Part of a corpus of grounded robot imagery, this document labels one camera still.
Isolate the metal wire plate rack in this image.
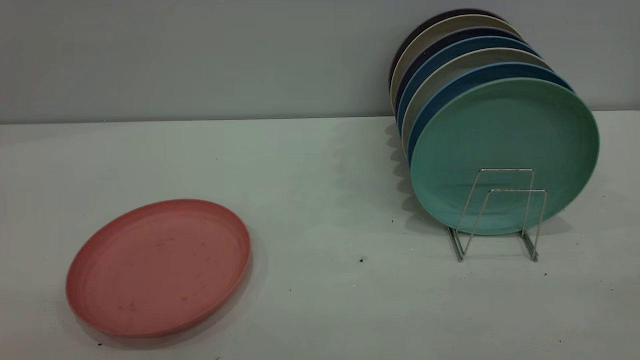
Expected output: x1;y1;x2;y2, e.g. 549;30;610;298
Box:
447;169;548;263

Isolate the pink round plate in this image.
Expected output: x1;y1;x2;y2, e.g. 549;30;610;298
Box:
65;199;252;339

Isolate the blue round plate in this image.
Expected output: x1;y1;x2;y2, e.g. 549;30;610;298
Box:
396;35;542;133
407;61;576;166

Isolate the green round plate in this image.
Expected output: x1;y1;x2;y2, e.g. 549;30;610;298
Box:
410;77;601;236

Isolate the navy purple round plate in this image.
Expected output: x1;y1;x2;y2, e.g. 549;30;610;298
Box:
393;26;524;113

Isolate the beige round plate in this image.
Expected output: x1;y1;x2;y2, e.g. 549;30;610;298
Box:
401;47;555;156
390;14;524;111

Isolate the dark purple round plate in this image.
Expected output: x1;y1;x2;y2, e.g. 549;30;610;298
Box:
388;8;503;91

